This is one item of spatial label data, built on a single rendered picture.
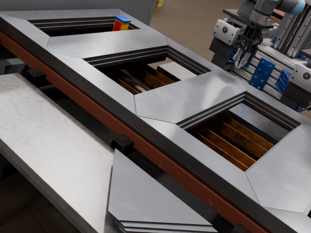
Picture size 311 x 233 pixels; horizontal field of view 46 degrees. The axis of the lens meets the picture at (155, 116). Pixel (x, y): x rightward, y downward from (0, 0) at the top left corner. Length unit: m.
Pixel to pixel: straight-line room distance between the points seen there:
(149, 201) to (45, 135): 0.38
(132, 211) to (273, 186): 0.42
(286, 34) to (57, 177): 1.54
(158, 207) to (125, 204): 0.09
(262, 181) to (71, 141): 0.57
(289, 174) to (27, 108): 0.84
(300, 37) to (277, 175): 1.09
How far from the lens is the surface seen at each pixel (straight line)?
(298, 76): 1.87
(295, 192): 1.15
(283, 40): 2.17
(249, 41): 1.58
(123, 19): 1.88
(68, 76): 1.32
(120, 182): 0.98
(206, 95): 1.43
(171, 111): 1.22
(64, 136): 1.15
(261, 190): 1.07
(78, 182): 1.01
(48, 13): 1.75
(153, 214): 0.94
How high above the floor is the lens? 1.43
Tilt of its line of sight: 29 degrees down
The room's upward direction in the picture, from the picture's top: 21 degrees clockwise
